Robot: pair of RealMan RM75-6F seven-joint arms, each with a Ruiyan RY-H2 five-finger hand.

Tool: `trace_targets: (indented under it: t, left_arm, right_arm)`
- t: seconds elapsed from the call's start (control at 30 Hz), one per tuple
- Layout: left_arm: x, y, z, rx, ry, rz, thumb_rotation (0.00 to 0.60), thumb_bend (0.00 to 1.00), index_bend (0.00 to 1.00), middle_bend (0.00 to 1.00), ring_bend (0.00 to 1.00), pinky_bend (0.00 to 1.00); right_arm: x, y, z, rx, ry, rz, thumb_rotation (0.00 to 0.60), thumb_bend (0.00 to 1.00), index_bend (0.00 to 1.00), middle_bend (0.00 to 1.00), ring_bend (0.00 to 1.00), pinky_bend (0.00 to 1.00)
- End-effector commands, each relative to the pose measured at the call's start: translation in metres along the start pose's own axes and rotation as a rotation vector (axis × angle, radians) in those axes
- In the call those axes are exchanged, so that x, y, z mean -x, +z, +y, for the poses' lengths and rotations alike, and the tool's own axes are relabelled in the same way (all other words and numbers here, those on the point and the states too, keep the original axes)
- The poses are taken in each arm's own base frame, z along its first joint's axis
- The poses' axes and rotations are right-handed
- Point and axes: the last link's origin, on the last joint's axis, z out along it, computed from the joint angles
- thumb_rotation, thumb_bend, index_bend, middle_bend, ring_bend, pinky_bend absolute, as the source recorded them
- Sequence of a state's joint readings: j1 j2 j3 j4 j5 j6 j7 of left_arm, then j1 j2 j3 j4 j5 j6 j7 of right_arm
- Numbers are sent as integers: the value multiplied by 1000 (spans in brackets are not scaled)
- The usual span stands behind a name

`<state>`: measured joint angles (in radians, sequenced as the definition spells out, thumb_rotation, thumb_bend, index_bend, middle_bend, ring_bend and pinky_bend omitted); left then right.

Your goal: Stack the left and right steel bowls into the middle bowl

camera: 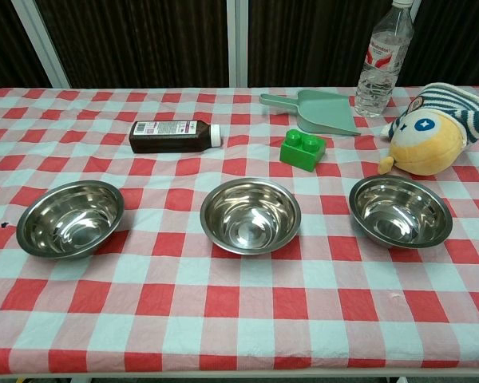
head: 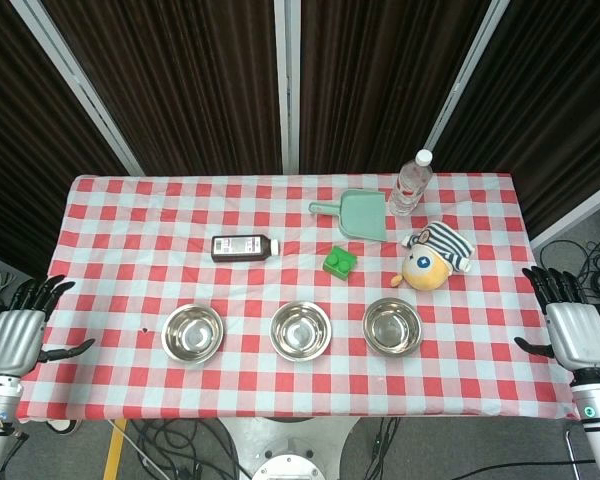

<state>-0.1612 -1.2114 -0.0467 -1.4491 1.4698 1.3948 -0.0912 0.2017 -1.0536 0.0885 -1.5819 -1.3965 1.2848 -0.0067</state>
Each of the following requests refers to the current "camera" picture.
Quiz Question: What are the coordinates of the stainless steel bowl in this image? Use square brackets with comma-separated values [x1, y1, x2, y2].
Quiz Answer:
[349, 174, 453, 249]
[16, 180, 125, 260]
[200, 177, 303, 255]

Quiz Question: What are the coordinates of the green toy building block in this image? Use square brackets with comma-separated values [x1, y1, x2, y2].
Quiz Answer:
[279, 128, 327, 173]

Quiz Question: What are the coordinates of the brown bottle white cap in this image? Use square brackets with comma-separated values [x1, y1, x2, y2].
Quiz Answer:
[128, 120, 222, 155]

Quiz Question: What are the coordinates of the red white checkered tablecloth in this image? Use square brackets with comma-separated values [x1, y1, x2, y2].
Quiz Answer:
[0, 85, 479, 378]

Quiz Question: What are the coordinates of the green plastic dustpan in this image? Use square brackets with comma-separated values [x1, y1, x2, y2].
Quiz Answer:
[259, 89, 362, 137]

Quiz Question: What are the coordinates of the dark brown curtain panel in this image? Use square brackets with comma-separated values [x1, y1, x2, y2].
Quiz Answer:
[35, 0, 229, 89]
[0, 0, 51, 92]
[398, 0, 479, 88]
[247, 0, 396, 88]

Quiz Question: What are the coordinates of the clear plastic water bottle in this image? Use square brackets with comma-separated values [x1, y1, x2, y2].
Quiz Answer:
[354, 0, 415, 118]

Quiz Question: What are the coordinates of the yellow plush toy striped hat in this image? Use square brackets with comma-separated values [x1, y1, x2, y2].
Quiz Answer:
[377, 81, 479, 177]

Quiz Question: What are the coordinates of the white partition post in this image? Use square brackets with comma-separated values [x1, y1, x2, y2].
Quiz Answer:
[10, 0, 72, 89]
[226, 0, 249, 88]

